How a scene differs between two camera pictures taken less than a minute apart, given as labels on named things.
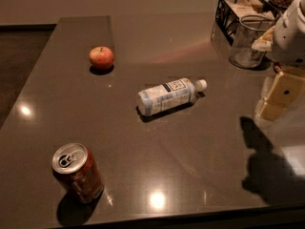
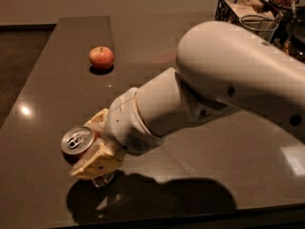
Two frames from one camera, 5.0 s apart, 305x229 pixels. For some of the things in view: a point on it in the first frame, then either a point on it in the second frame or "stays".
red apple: [101, 57] stays
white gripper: [290, 42] → [125, 124]
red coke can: [75, 168] → [73, 142]
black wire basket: [231, 9] stays
